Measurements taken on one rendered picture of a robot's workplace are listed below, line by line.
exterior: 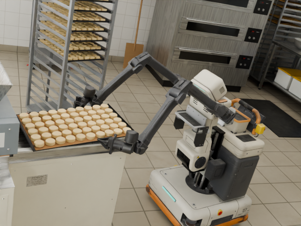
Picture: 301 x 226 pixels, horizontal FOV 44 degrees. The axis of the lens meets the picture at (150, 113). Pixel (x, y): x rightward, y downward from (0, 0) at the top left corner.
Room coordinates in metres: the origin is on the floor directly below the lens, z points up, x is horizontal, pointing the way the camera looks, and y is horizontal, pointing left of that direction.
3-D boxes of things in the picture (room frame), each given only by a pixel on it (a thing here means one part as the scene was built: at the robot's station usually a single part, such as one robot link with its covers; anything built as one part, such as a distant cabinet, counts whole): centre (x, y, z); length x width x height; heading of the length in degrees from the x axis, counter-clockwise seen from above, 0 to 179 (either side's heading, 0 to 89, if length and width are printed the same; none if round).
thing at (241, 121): (2.71, -0.64, 0.87); 0.23 x 0.15 x 0.11; 37
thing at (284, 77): (6.29, -2.22, 0.36); 0.46 x 0.38 x 0.26; 113
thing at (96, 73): (3.66, 0.78, 0.69); 0.64 x 0.03 x 0.03; 48
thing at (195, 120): (2.47, -0.31, 0.86); 0.28 x 0.16 x 0.22; 37
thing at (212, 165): (2.49, -0.45, 0.55); 0.28 x 0.27 x 0.25; 37
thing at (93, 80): (3.66, 0.78, 0.60); 0.64 x 0.03 x 0.03; 48
